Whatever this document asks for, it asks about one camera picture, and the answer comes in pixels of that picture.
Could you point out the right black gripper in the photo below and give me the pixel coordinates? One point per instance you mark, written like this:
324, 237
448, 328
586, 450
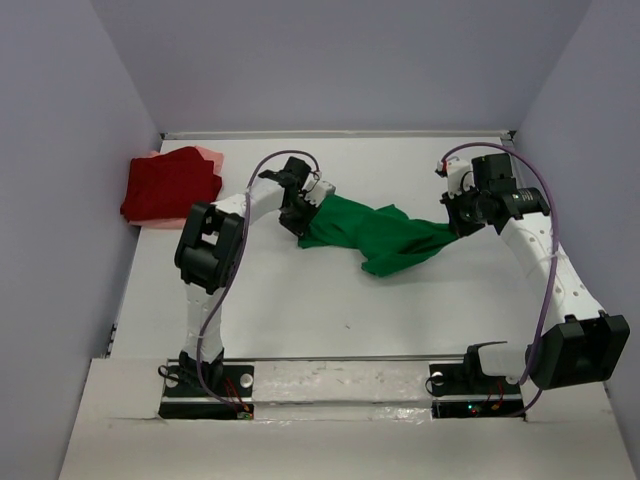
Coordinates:
462, 229

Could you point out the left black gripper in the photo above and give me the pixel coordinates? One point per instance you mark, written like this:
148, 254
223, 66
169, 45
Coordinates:
299, 227

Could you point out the green t shirt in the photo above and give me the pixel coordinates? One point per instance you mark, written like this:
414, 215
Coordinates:
388, 239

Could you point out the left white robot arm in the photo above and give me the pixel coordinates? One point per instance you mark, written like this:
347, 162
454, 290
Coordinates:
212, 245

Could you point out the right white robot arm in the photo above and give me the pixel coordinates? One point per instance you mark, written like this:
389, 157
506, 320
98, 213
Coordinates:
576, 341

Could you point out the pink folded t shirt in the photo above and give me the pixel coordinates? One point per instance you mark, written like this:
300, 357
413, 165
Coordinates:
217, 160

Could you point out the red folded t shirt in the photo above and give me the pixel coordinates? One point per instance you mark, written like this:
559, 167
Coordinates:
165, 186

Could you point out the white front platform board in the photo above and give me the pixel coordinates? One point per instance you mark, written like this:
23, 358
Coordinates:
118, 434

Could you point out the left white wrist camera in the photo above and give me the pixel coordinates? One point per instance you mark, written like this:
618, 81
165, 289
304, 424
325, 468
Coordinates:
317, 190

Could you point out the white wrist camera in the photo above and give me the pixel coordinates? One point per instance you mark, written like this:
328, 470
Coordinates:
459, 175
317, 190

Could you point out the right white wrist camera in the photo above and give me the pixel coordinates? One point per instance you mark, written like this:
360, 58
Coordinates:
459, 175

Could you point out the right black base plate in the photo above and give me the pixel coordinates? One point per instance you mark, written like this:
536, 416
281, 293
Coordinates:
458, 394

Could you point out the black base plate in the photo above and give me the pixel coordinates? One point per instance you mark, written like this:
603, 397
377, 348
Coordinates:
183, 397
458, 394

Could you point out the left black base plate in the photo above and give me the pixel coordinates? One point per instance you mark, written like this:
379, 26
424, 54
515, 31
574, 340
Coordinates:
183, 397

